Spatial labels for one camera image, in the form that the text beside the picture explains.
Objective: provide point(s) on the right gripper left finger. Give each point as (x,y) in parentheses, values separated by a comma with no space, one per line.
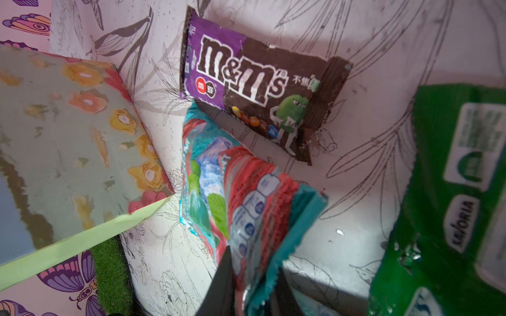
(220,298)

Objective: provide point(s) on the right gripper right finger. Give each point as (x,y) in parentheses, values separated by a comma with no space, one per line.
(283,300)

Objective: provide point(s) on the teal Fox's candy bag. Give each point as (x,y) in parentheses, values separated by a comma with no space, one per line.
(237,202)

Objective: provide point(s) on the white paper gift bag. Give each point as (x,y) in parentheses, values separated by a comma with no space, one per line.
(77,166)

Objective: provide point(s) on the green artificial grass mat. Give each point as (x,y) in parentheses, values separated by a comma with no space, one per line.
(115,290)

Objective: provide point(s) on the green snack packet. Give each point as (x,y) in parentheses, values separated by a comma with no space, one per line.
(446,253)

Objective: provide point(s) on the brown M&M's candy packet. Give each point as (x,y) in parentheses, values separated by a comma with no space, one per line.
(280,94)

